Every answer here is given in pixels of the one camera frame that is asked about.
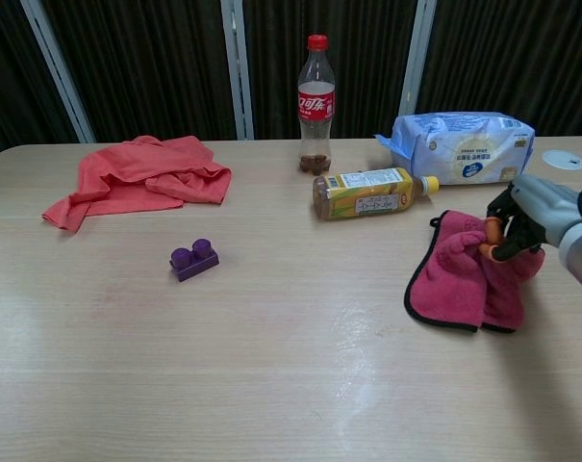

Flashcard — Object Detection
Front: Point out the light blue snack bag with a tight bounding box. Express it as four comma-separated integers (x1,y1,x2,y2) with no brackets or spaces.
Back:
374,111,536,187

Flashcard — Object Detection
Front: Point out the pink towel with black trim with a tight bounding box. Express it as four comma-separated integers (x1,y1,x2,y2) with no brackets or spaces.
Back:
403,209,546,334

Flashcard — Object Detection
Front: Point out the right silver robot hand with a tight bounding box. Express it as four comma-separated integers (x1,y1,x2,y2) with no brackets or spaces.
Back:
479,173,582,265

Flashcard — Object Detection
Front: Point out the coral red crumpled cloth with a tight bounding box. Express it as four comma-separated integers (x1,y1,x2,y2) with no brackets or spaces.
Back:
41,135,233,234

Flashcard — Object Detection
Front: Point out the cola bottle with red cap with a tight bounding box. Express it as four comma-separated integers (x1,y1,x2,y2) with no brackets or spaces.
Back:
297,34,337,174

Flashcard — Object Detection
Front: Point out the yellow tea bottle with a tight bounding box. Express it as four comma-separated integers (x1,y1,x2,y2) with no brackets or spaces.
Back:
312,167,441,222

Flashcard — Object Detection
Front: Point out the purple toy brick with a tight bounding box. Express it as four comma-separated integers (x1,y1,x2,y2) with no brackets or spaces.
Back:
168,238,220,284

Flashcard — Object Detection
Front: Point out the grey partition post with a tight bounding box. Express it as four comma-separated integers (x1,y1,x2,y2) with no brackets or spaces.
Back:
397,0,439,116
19,0,97,144
220,0,256,141

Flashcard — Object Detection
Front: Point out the white round cable grommet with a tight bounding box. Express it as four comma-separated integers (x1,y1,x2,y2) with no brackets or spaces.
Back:
542,149,582,170

